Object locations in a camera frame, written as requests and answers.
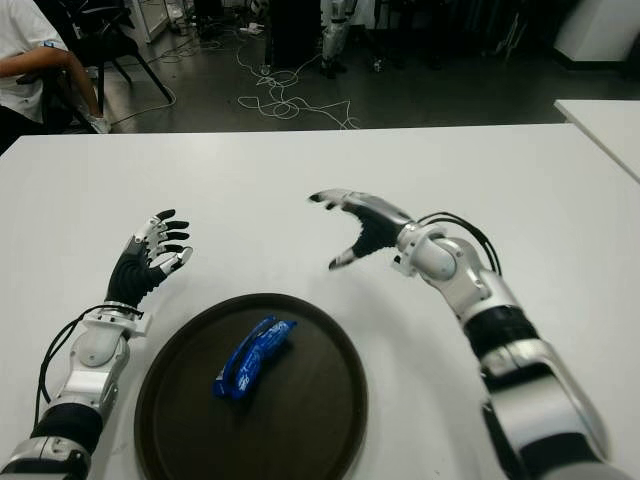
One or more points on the blue Oreo cookie pack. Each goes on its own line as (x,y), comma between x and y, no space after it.
(250,360)

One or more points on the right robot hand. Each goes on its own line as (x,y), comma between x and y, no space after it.
(372,225)

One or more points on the white side table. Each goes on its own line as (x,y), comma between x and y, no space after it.
(610,127)

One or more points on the black chair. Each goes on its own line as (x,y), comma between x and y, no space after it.
(112,47)

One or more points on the seated person white shirt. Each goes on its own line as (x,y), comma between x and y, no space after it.
(20,50)

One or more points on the white glass-front cabinet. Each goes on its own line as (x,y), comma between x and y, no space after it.
(150,20)

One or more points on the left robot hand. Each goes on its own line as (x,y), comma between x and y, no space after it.
(131,275)

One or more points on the standing silver humanoid robot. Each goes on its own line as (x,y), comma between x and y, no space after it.
(334,37)

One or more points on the dark brown round tray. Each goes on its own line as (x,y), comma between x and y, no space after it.
(310,400)

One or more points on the white black-based cabinet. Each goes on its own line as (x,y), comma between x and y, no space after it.
(600,30)

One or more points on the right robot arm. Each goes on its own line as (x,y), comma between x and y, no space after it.
(480,290)

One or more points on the white power strip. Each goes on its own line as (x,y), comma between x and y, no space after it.
(251,29)

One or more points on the black floor cabinet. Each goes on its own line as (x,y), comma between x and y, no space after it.
(295,35)

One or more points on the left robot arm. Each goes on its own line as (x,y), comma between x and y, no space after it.
(90,365)

